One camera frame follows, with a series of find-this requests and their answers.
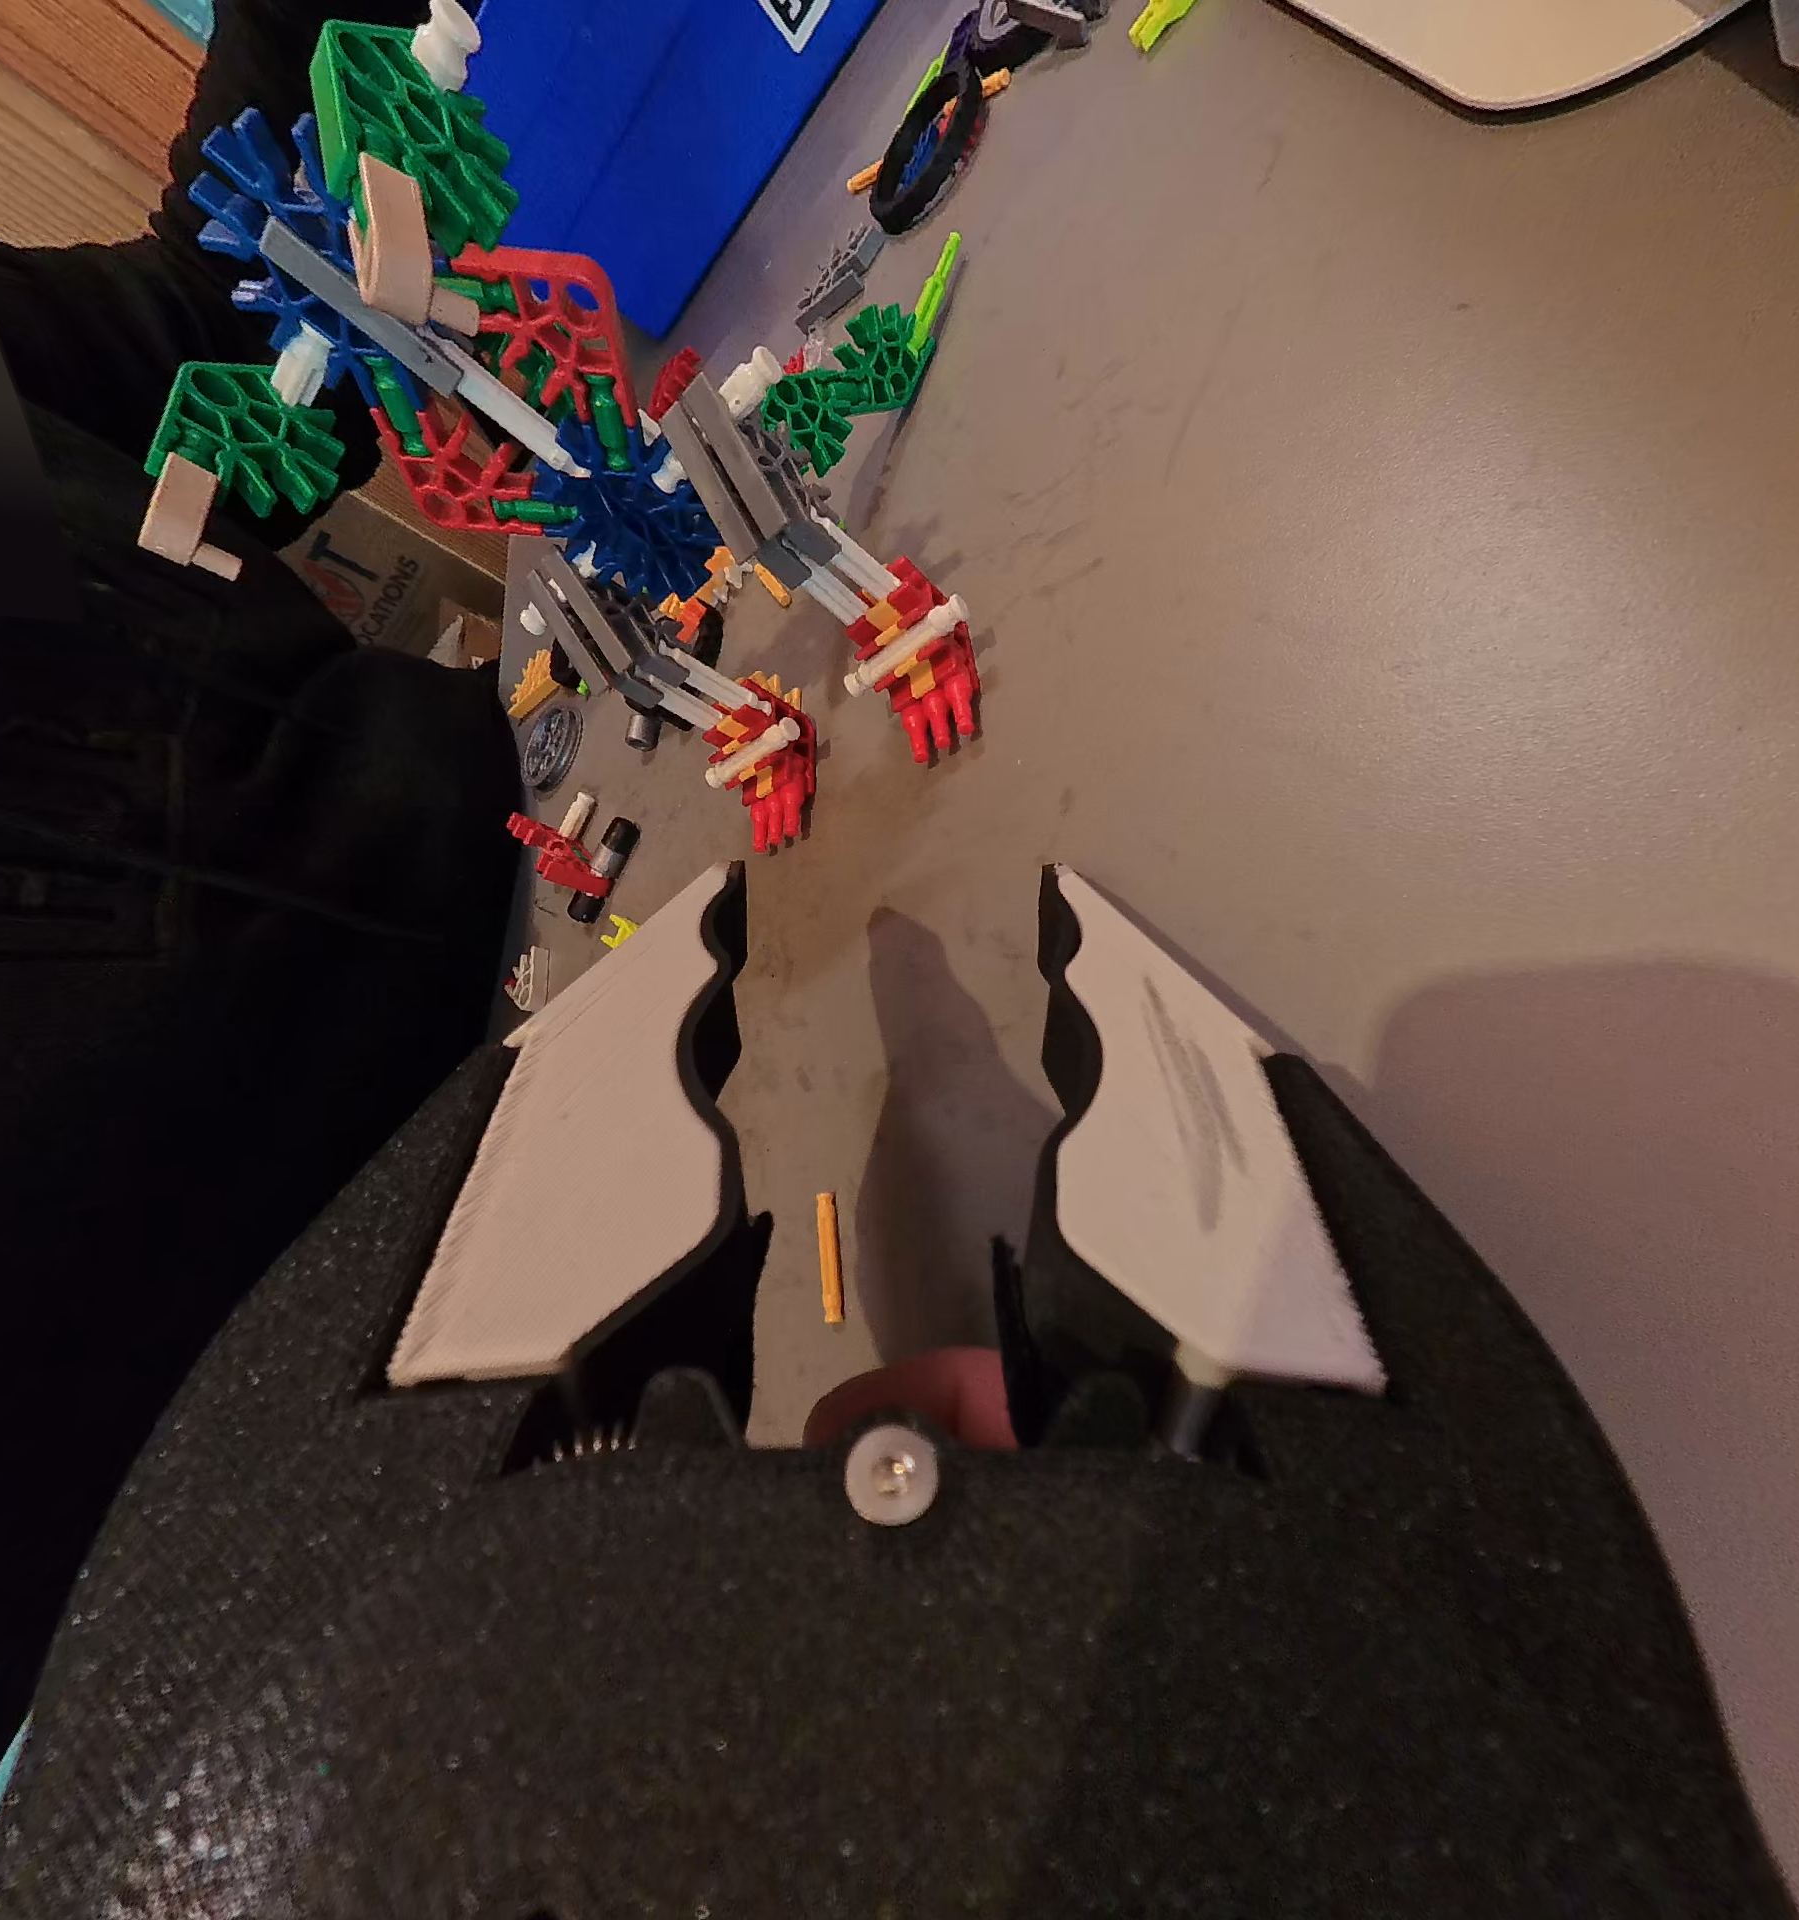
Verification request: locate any red toy piece assembly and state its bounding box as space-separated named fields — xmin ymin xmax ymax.
xmin=507 ymin=795 xmax=644 ymax=929

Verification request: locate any white monitor stand base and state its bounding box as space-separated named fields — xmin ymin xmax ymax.
xmin=1266 ymin=0 xmax=1747 ymax=111

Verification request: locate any blue plastic bin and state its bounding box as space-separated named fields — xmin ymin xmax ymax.
xmin=455 ymin=0 xmax=888 ymax=341

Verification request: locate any printed cardboard box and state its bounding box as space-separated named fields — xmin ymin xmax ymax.
xmin=280 ymin=496 xmax=510 ymax=668

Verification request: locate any person's right hand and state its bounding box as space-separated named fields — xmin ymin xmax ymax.
xmin=802 ymin=1344 xmax=1019 ymax=1449

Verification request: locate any large black toy tyre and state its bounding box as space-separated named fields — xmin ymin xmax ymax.
xmin=869 ymin=65 xmax=991 ymax=236

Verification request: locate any green fan connector assembly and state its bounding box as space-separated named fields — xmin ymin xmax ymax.
xmin=713 ymin=228 xmax=964 ymax=471

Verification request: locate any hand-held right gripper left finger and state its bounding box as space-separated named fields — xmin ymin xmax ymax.
xmin=382 ymin=859 xmax=773 ymax=1449

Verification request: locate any colourful construction toy model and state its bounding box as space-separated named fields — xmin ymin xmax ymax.
xmin=138 ymin=0 xmax=978 ymax=854

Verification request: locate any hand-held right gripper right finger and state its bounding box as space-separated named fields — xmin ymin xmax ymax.
xmin=990 ymin=862 xmax=1387 ymax=1457

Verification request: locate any dark grey connector piece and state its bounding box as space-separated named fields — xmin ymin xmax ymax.
xmin=796 ymin=228 xmax=888 ymax=331

